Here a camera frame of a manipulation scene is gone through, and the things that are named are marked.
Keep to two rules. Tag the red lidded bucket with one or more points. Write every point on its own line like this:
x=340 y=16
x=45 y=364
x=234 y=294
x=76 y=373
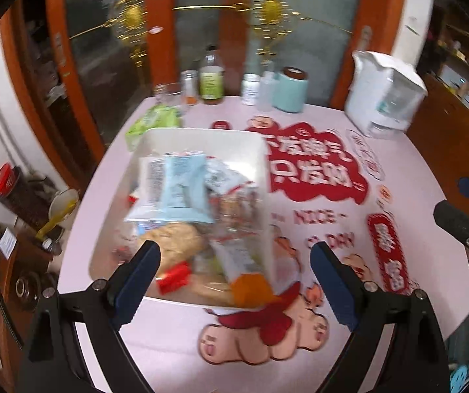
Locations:
x=7 y=180

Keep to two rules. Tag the green label bottle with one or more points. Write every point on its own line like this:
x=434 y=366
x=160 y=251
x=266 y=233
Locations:
x=212 y=80

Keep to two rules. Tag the green tissue packet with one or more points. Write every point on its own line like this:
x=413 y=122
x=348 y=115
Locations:
x=154 y=123

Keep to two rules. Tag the clear wash bottle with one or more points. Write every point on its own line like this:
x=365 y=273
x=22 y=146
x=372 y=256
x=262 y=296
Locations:
x=268 y=92

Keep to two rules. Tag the wooden cabinet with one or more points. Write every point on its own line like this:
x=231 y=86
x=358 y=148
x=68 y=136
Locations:
x=451 y=131

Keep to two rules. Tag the light blue snack packet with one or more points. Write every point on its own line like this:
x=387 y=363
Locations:
x=173 y=188

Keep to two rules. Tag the white grey snack packet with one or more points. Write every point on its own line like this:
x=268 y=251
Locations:
x=226 y=178

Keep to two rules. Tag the white bowl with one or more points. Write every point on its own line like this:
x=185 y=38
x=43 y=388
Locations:
x=64 y=204

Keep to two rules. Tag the clear drinking glass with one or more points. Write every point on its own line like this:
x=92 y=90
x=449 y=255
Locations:
x=168 y=96

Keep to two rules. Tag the clear packet yellow puffs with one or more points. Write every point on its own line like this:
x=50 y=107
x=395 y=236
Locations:
x=177 y=241

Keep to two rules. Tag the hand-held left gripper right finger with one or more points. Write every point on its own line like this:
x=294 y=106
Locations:
x=332 y=286

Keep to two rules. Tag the mint green canister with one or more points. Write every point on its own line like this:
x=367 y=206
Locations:
x=291 y=90

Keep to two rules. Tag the blue red biscuit packet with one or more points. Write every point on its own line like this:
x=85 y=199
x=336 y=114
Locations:
x=175 y=277

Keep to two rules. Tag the clear packet brown cake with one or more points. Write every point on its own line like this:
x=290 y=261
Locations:
x=236 y=215

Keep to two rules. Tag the yellow spatula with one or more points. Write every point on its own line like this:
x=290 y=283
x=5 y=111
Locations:
x=56 y=219

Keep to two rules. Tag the small spice jar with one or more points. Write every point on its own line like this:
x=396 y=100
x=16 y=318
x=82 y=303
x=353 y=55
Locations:
x=189 y=88

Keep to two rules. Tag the white pill bottle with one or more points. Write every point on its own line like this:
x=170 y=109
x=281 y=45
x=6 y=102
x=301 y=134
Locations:
x=250 y=90

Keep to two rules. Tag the white plastic storage box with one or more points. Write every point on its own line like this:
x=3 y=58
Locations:
x=226 y=147

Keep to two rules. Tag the wooden glass sliding door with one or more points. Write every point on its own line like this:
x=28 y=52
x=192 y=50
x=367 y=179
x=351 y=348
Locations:
x=291 y=16
x=95 y=49

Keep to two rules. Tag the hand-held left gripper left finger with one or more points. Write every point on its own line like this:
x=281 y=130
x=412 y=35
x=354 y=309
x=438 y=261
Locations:
x=136 y=286

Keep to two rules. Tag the orange white snack packet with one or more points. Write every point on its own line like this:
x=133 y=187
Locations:
x=250 y=288

